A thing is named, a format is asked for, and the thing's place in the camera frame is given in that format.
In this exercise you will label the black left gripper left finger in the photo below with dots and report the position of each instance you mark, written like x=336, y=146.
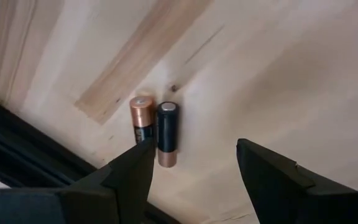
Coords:
x=89, y=202

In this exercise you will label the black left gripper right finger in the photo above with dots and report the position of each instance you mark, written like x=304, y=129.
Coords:
x=291, y=199

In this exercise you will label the black and copper battery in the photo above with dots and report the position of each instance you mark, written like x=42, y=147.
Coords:
x=141, y=115
x=167, y=130

